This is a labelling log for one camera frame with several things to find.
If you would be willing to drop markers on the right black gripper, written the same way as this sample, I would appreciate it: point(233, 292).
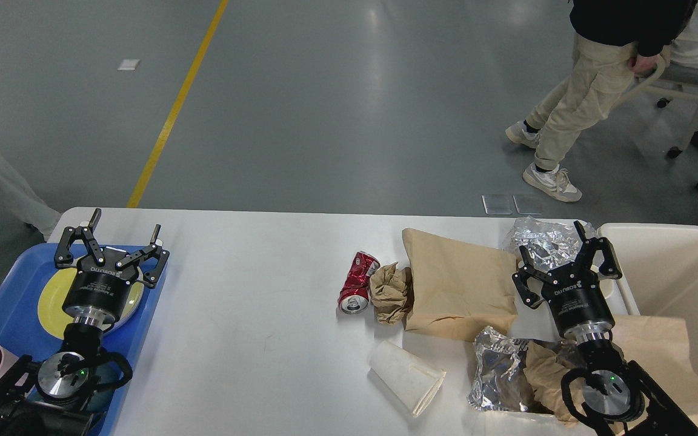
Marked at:
point(572, 291)

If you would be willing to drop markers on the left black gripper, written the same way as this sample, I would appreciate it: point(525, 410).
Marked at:
point(107, 285)

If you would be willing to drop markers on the yellow plastic plate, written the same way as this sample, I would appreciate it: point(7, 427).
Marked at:
point(50, 314)

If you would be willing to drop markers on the teal green mug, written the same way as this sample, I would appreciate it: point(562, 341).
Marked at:
point(100, 400)

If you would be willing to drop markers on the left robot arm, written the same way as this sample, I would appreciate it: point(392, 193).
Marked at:
point(49, 396)

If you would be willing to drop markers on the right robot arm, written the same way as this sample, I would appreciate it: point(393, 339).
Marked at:
point(608, 389)

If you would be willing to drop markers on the crumpled foil near bin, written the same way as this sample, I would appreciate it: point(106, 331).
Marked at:
point(549, 244)

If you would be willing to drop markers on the crumpled brown paper on foil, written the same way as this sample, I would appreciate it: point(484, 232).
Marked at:
point(546, 363)

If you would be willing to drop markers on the brown paper bag right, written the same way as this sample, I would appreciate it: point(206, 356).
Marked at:
point(661, 345)

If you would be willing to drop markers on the large brown paper bag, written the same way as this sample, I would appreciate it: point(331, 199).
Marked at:
point(458, 289)

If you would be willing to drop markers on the beige plastic bin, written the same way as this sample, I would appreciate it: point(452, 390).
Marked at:
point(660, 270)

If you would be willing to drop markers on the foil sheet with paper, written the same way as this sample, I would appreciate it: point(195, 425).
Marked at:
point(500, 383)

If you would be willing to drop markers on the person in light grey trousers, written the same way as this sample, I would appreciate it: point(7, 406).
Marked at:
point(20, 199)

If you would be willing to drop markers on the small crumpled brown paper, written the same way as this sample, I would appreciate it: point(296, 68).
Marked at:
point(391, 293)

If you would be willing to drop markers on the flattened white paper cup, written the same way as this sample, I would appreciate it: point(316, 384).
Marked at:
point(412, 380)

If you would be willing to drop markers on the white office chair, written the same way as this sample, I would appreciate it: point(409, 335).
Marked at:
point(668, 82)

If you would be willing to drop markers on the crushed red soda can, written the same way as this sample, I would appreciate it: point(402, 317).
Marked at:
point(354, 296)

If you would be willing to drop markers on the person in khaki trousers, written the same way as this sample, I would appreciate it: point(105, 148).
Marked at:
point(614, 41)

